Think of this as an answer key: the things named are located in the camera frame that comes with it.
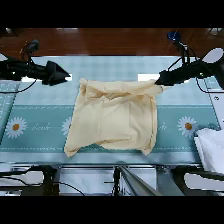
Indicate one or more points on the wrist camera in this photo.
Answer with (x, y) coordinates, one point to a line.
(32, 45)
(184, 53)

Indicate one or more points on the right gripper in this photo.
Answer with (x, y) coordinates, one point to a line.
(171, 76)

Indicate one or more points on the white garment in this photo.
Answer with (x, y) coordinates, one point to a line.
(211, 148)

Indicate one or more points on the blue round object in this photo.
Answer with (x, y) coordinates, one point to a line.
(174, 36)

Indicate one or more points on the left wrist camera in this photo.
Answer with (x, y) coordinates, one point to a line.
(32, 45)

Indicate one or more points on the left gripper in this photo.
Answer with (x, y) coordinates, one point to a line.
(55, 74)

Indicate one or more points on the pale yellow shirt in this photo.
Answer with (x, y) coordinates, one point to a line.
(115, 116)

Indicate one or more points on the silver frame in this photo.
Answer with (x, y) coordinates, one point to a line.
(140, 181)

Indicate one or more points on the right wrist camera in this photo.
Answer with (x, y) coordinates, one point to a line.
(184, 53)

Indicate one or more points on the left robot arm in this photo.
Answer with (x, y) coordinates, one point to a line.
(18, 69)

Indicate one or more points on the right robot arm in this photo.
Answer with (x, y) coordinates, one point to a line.
(207, 68)

